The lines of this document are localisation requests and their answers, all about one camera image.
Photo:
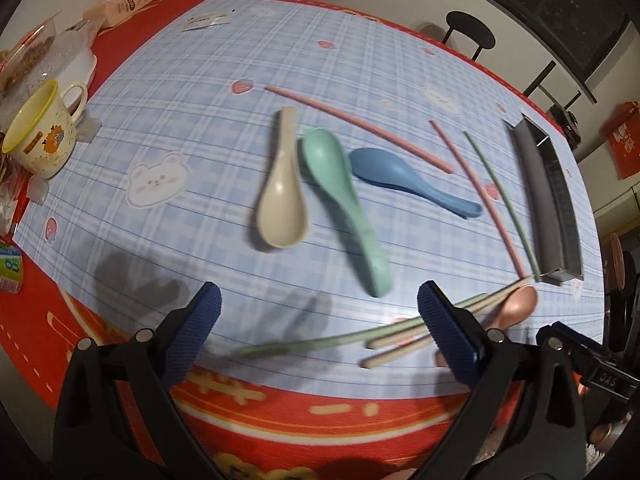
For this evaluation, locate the beige spoon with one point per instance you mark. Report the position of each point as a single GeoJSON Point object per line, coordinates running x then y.
{"type": "Point", "coordinates": [280, 215]}

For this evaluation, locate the blue spoon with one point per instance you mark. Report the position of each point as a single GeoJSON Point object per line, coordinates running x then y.
{"type": "Point", "coordinates": [385, 172]}

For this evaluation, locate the blue plaid bear-print mat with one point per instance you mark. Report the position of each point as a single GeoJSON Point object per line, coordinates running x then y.
{"type": "Point", "coordinates": [200, 110]}

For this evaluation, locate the pink chopstick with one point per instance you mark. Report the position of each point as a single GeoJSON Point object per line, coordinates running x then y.
{"type": "Point", "coordinates": [360, 125]}
{"type": "Point", "coordinates": [475, 190]}

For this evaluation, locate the pink snack packet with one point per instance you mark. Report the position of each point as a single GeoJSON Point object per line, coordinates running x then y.
{"type": "Point", "coordinates": [120, 7]}

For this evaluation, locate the pink spoon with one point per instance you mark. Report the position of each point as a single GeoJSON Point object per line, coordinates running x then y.
{"type": "Point", "coordinates": [520, 302]}

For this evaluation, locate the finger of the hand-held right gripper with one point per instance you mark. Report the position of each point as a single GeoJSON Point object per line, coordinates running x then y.
{"type": "Point", "coordinates": [582, 347]}

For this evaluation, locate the clear plastic container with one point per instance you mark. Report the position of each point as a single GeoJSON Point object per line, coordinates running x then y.
{"type": "Point", "coordinates": [70, 60]}

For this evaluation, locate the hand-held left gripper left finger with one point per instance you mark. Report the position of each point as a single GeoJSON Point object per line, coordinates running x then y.
{"type": "Point", "coordinates": [192, 330]}

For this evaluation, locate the metal utensil tray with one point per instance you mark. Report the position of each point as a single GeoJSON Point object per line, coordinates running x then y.
{"type": "Point", "coordinates": [542, 195]}

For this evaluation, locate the clear snack bag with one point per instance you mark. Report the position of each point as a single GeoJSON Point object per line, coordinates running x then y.
{"type": "Point", "coordinates": [20, 65]}

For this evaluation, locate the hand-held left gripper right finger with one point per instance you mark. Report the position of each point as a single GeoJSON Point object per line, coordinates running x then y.
{"type": "Point", "coordinates": [450, 335]}

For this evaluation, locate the green chopstick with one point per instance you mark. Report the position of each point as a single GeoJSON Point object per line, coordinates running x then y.
{"type": "Point", "coordinates": [500, 195]}
{"type": "Point", "coordinates": [325, 340]}

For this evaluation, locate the white paper tag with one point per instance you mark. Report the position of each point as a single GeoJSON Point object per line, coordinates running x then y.
{"type": "Point", "coordinates": [205, 21]}

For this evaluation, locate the yellow-rimmed printed mug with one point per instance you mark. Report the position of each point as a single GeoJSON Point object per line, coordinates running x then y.
{"type": "Point", "coordinates": [42, 135]}

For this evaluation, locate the green labelled packet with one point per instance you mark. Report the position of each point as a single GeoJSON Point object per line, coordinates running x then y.
{"type": "Point", "coordinates": [10, 270]}

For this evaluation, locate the mint green spoon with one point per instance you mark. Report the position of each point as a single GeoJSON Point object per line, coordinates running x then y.
{"type": "Point", "coordinates": [330, 170]}

